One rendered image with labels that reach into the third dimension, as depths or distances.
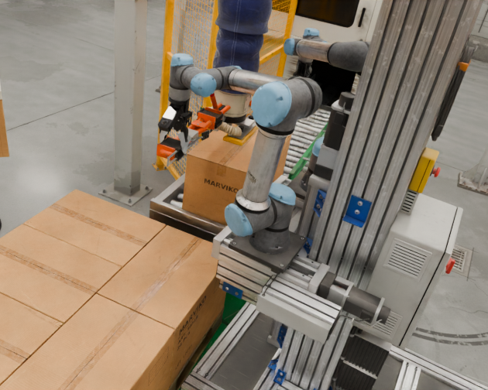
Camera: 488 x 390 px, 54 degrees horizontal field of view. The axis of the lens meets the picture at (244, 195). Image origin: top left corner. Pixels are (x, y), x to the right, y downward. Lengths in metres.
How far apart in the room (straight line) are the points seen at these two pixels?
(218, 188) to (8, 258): 1.03
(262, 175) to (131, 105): 2.08
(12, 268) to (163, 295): 0.68
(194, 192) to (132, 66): 1.13
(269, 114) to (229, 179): 1.12
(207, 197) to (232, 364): 0.84
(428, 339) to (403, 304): 1.41
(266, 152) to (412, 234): 0.59
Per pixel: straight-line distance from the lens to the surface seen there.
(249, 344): 2.51
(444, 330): 3.33
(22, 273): 2.35
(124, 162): 3.64
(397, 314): 1.86
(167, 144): 1.82
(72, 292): 2.23
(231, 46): 2.16
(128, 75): 3.34
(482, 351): 3.35
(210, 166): 2.41
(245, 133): 2.29
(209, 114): 2.12
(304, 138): 3.79
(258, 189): 1.47
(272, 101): 1.31
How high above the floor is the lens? 2.11
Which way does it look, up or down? 32 degrees down
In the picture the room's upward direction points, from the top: 10 degrees clockwise
